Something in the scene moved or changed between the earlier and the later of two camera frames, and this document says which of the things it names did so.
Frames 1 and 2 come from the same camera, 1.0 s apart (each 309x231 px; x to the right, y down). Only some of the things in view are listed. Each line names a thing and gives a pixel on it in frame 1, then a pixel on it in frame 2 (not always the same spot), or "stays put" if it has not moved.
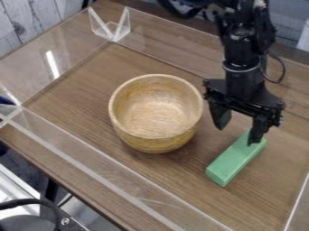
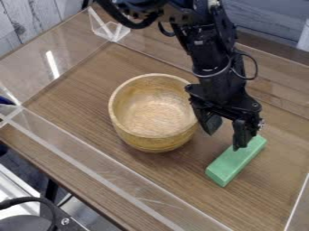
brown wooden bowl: (154, 110) stays put
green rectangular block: (232, 161) stays put
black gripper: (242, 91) to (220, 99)
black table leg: (51, 190) stays put
